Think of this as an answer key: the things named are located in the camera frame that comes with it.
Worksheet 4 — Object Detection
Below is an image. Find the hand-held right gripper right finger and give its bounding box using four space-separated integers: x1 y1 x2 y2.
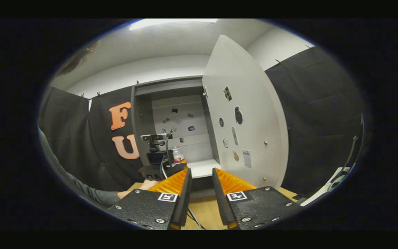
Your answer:
212 167 302 231

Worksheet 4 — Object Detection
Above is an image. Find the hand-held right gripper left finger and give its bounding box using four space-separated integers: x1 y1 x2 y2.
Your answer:
107 167 193 231

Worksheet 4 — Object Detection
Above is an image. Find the clear plastic bottle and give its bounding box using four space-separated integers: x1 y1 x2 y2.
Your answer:
171 146 184 164

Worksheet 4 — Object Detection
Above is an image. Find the grey cabinet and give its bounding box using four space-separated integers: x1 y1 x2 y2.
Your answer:
131 76 222 199

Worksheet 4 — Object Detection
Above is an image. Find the white cabinet door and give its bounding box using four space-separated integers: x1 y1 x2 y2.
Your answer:
202 35 289 190

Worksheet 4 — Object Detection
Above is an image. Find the white cabinet shelf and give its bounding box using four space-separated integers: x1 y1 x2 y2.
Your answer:
185 159 222 179

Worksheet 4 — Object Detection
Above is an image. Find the black backdrop cloth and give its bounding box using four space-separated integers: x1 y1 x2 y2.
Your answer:
37 45 365 197

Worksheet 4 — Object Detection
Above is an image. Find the black cable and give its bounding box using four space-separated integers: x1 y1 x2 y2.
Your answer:
187 207 206 230

